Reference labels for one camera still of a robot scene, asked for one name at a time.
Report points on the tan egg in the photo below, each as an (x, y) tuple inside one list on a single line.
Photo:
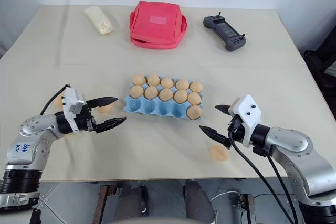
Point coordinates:
[(167, 83), (194, 112), (153, 79), (180, 96), (166, 95), (218, 153), (151, 93), (194, 98), (182, 84), (196, 87), (136, 91), (138, 79), (106, 109), (58, 100)]

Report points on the black chair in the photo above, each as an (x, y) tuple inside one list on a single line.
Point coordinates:
[(317, 61)]

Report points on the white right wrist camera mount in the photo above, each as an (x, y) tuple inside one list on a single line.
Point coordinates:
[(249, 111)]

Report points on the blue egg tray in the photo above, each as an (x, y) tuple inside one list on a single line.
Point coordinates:
[(147, 107)]

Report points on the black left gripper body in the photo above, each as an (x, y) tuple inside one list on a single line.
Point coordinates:
[(85, 121)]

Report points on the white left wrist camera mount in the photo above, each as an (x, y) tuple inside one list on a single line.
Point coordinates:
[(72, 100)]

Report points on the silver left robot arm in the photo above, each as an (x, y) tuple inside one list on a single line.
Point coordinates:
[(29, 140)]

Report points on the red fabric bag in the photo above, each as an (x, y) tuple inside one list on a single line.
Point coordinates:
[(155, 22)]

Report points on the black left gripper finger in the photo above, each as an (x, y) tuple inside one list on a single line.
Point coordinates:
[(110, 123), (103, 101)]

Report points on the rusty metal frame bar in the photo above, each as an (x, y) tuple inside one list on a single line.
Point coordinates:
[(248, 208), (105, 203)]

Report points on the dark rounded shape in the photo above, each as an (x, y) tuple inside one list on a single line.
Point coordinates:
[(131, 203), (198, 200)]

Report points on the white plastic packet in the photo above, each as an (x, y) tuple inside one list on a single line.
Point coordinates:
[(99, 20)]

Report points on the grey remote controller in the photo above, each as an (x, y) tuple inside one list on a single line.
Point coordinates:
[(224, 30)]

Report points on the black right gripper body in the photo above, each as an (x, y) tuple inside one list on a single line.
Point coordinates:
[(237, 129)]

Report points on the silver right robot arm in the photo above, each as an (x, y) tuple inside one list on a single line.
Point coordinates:
[(296, 150)]

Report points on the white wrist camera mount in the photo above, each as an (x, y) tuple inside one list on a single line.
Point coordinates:
[(249, 111), (72, 100)]

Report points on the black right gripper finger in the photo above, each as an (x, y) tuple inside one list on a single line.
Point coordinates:
[(215, 136), (223, 109)]

